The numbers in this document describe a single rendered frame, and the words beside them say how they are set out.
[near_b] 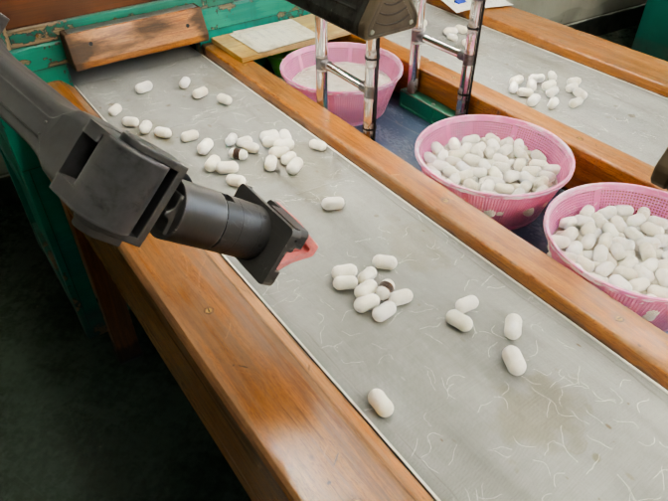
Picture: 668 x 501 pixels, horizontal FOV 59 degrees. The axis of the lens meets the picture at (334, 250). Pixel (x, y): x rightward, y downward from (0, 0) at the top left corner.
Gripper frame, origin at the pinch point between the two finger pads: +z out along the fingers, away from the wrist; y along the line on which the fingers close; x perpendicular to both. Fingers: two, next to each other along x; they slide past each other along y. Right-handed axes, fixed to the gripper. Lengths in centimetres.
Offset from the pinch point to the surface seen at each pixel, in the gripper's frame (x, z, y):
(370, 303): 3.7, 12.0, -3.1
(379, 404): 9.0, 5.0, -15.6
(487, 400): 3.4, 14.6, -21.4
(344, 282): 4.0, 11.8, 1.9
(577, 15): -121, 262, 149
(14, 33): 7, -8, 87
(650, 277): -17.6, 40.0, -20.7
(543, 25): -57, 86, 47
